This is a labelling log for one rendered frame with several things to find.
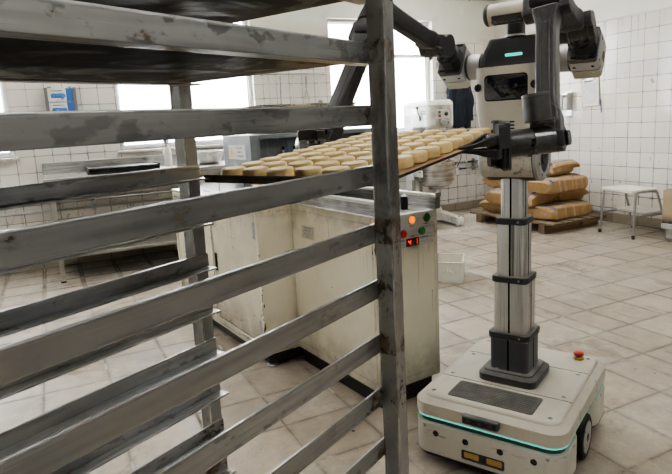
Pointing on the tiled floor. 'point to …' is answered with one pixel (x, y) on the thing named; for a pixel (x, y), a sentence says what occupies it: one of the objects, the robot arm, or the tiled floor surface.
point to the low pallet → (545, 221)
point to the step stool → (634, 203)
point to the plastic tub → (450, 268)
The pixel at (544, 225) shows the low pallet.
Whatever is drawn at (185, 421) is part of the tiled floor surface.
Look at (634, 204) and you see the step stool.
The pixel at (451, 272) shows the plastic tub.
